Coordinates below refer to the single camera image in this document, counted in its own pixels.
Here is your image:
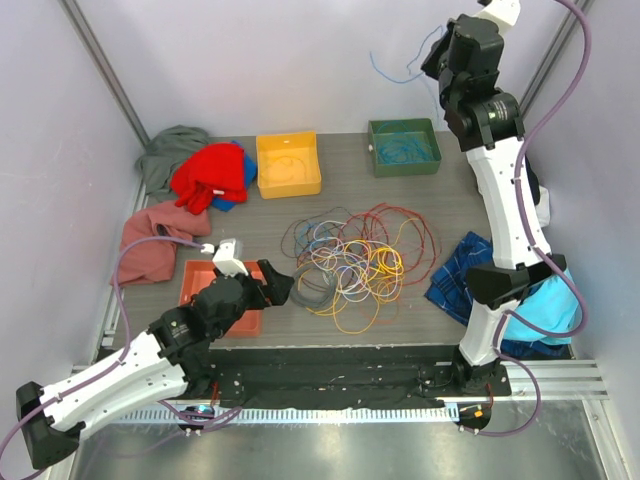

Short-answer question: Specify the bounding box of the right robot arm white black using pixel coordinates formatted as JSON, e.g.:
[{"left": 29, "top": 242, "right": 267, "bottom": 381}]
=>
[{"left": 421, "top": 5, "right": 566, "bottom": 395}]

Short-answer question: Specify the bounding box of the pink cloth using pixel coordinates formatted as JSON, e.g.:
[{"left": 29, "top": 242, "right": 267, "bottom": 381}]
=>
[{"left": 117, "top": 201, "right": 212, "bottom": 287}]

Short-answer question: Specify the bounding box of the grey coiled cable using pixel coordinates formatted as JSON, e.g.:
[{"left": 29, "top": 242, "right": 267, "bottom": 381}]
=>
[{"left": 288, "top": 263, "right": 341, "bottom": 310}]

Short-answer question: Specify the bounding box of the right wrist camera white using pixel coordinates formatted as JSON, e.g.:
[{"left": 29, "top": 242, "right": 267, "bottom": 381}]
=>
[{"left": 474, "top": 0, "right": 521, "bottom": 28}]

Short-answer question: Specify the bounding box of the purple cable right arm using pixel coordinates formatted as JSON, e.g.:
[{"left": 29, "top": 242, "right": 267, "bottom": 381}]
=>
[{"left": 479, "top": 0, "right": 594, "bottom": 437}]

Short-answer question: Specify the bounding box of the yellow plastic bin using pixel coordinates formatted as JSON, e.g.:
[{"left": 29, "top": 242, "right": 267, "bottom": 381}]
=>
[{"left": 256, "top": 131, "right": 322, "bottom": 200}]

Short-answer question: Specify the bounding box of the green plastic bin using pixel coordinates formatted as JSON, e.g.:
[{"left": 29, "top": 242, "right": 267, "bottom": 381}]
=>
[{"left": 368, "top": 118, "right": 442, "bottom": 178}]

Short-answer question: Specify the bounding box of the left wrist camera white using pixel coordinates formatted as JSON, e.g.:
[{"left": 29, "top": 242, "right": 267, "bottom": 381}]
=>
[{"left": 200, "top": 238, "right": 249, "bottom": 277}]

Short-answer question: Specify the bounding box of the blue cloth under red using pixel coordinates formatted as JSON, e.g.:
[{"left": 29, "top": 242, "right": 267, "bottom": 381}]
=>
[{"left": 211, "top": 140, "right": 258, "bottom": 212}]

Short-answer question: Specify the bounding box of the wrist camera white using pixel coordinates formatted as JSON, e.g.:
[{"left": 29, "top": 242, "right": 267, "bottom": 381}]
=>
[
  {"left": 200, "top": 238, "right": 249, "bottom": 277},
  {"left": 474, "top": 0, "right": 521, "bottom": 28}
]

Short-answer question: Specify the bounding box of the black cloth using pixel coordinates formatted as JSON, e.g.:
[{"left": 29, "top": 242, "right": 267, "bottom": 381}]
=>
[{"left": 525, "top": 157, "right": 541, "bottom": 206}]

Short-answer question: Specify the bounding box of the white cable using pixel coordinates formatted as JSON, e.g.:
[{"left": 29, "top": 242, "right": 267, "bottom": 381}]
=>
[{"left": 307, "top": 244, "right": 391, "bottom": 301}]

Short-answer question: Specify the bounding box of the red cable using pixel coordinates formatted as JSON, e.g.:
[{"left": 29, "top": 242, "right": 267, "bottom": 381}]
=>
[{"left": 339, "top": 200, "right": 444, "bottom": 289}]

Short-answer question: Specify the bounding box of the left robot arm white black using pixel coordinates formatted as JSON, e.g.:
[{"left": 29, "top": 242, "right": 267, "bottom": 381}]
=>
[{"left": 16, "top": 260, "right": 294, "bottom": 470}]

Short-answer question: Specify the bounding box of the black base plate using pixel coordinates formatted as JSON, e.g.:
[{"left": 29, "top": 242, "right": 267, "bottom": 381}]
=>
[{"left": 179, "top": 345, "right": 512, "bottom": 410}]

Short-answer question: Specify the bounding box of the blue striped cloth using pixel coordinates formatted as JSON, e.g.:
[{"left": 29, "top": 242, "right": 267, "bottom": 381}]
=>
[{"left": 425, "top": 231, "right": 569, "bottom": 359}]

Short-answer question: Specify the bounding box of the slotted cable duct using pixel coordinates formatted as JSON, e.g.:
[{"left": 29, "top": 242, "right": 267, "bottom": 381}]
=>
[{"left": 111, "top": 403, "right": 459, "bottom": 425}]

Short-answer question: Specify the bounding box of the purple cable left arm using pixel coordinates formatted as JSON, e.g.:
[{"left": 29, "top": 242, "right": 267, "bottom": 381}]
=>
[{"left": 0, "top": 234, "right": 251, "bottom": 474}]

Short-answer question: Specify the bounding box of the left aluminium corner post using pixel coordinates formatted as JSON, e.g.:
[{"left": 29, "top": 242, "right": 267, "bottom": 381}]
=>
[{"left": 59, "top": 0, "right": 150, "bottom": 146}]

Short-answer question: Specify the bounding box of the light blue cloth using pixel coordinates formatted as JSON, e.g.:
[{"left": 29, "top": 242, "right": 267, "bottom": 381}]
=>
[{"left": 503, "top": 275, "right": 579, "bottom": 346}]

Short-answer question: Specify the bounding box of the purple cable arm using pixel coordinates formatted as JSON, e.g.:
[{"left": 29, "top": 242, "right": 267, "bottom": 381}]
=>
[
  {"left": 0, "top": 234, "right": 251, "bottom": 474},
  {"left": 479, "top": 0, "right": 594, "bottom": 437}
]

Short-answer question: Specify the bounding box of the orange plastic bin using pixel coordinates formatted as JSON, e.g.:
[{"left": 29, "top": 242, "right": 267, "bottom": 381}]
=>
[{"left": 179, "top": 260, "right": 263, "bottom": 338}]

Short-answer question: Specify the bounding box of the right aluminium corner post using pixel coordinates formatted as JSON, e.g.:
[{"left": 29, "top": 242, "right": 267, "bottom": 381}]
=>
[{"left": 520, "top": 11, "right": 579, "bottom": 116}]

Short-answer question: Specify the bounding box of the white cloth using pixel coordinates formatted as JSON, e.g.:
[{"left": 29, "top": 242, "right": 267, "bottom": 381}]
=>
[{"left": 535, "top": 186, "right": 551, "bottom": 228}]

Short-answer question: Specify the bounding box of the grey cloth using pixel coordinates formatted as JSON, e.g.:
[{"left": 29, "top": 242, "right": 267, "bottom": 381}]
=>
[{"left": 135, "top": 125, "right": 211, "bottom": 200}]

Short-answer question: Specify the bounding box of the yellow cable in bin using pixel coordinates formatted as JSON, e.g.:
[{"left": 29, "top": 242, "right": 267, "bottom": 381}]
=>
[{"left": 262, "top": 154, "right": 314, "bottom": 185}]

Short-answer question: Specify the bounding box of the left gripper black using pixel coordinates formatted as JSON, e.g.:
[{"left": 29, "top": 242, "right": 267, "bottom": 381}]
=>
[{"left": 212, "top": 259, "right": 293, "bottom": 339}]

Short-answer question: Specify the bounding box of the aluminium corner post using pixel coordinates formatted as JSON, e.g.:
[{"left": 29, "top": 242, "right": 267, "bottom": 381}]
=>
[
  {"left": 59, "top": 0, "right": 150, "bottom": 146},
  {"left": 520, "top": 11, "right": 579, "bottom": 116}
]

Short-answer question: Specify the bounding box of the brown cable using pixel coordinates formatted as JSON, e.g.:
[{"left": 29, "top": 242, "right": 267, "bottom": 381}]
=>
[{"left": 279, "top": 205, "right": 361, "bottom": 266}]

